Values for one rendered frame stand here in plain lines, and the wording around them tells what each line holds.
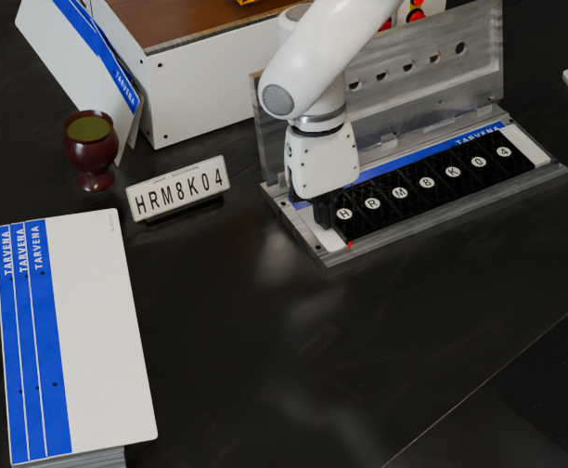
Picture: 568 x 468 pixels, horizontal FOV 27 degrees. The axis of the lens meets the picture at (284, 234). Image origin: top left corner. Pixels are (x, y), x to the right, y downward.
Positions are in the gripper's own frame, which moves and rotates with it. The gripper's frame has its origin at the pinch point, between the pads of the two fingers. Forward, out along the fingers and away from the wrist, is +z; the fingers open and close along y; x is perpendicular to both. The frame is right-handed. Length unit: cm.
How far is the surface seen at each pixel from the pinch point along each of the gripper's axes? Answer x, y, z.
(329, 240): -2.5, -0.8, 3.2
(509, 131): 4.1, 36.6, 0.7
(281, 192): 9.8, -2.0, 0.7
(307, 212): 4.2, -0.7, 1.8
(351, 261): -7.0, 0.0, 4.6
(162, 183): 16.2, -18.4, -3.9
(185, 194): 15.5, -15.4, -1.1
